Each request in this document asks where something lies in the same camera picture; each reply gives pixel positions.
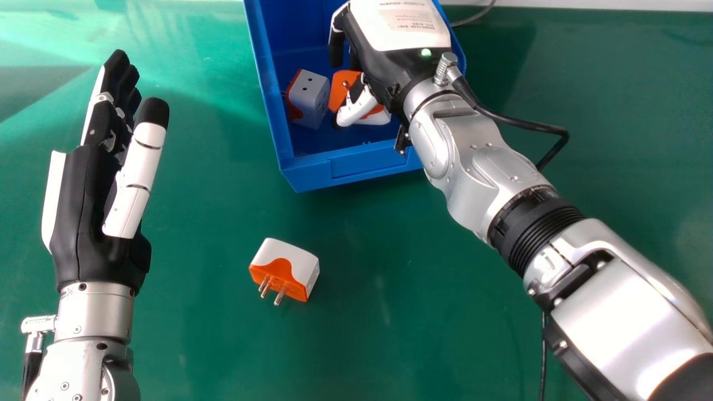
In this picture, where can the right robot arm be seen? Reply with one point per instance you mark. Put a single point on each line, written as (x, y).
(501, 189)

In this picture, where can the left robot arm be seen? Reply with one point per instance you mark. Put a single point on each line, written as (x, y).
(83, 345)

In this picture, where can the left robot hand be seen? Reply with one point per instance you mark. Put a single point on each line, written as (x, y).
(83, 223)

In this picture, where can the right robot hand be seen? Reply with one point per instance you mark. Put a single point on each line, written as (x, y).
(390, 39)

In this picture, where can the white-and-orange plug adapter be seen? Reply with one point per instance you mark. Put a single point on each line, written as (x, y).
(341, 89)
(307, 97)
(285, 267)

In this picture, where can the blue plastic bin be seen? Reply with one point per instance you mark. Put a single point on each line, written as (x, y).
(278, 67)

